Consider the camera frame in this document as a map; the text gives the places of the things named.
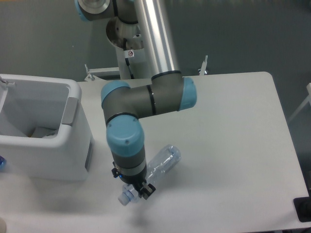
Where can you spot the clear plastic bag with labels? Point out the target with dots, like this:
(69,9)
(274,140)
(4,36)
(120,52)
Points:
(51,135)

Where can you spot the clear crushed water bottle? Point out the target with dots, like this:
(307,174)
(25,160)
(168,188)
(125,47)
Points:
(157,168)

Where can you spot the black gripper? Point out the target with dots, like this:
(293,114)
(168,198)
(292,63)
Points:
(144,189)

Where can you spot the white open trash can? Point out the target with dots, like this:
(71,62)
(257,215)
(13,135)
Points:
(31,107)

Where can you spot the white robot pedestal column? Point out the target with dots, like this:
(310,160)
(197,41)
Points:
(128,44)

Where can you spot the white pedestal base frame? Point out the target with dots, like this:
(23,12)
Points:
(113,73)

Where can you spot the black device at table corner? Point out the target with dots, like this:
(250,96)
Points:
(303,208)

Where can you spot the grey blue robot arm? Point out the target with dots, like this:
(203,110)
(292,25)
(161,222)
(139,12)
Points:
(124,106)

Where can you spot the white frame at right edge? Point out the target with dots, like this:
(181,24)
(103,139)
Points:
(306,102)

